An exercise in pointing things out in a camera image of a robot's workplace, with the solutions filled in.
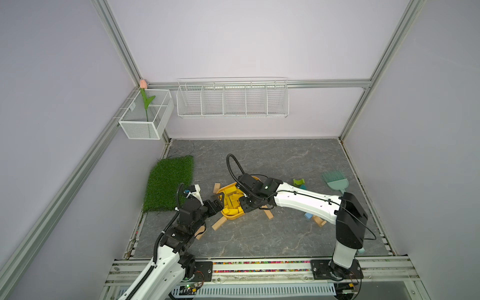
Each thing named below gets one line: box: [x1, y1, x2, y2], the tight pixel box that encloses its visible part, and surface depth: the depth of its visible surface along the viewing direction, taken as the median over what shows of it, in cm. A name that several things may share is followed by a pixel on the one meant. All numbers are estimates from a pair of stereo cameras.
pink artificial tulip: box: [139, 78, 156, 122], surface depth 92 cm
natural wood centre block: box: [263, 209, 274, 220], surface depth 90 cm
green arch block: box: [293, 178, 305, 186], surface depth 101 cm
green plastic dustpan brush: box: [321, 171, 349, 194], surface depth 102 cm
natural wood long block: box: [211, 216, 228, 231], surface depth 88 cm
